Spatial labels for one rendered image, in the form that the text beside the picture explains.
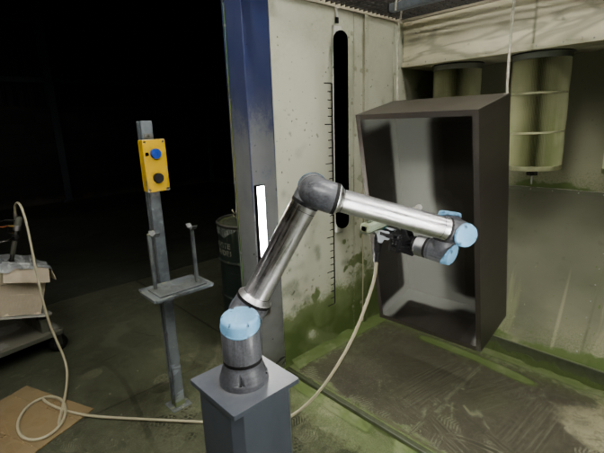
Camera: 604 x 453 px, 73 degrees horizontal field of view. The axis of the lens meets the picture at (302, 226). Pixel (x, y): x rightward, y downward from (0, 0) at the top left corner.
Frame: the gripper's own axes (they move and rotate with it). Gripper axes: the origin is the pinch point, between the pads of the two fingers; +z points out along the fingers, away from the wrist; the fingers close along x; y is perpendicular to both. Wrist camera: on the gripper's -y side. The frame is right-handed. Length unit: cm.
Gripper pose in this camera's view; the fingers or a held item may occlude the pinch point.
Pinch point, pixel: (377, 228)
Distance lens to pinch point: 193.4
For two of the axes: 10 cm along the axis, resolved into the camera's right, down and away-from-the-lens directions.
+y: -0.2, 9.4, 3.5
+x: 6.8, -2.4, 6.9
